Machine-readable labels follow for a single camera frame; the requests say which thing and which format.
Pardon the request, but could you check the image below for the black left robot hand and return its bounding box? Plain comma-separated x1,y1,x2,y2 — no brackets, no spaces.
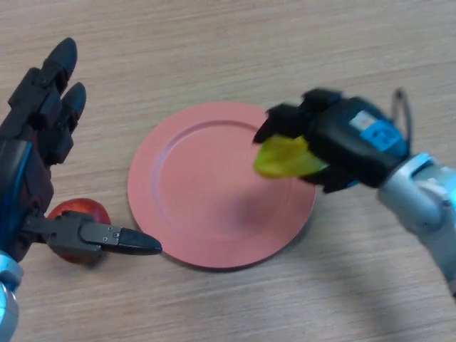
0,37,163,265

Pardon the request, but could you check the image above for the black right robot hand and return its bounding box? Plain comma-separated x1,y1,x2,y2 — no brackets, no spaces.
252,87,411,194

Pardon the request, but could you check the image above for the yellow starfruit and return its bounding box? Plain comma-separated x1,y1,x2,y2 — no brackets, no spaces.
253,133,328,180

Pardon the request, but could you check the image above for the pink round plate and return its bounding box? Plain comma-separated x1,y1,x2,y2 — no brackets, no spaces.
127,101,316,273

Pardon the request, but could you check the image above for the red apple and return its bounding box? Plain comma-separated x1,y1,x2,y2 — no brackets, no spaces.
46,198,111,265

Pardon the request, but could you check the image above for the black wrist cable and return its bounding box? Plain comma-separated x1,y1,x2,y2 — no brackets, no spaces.
392,88,414,155

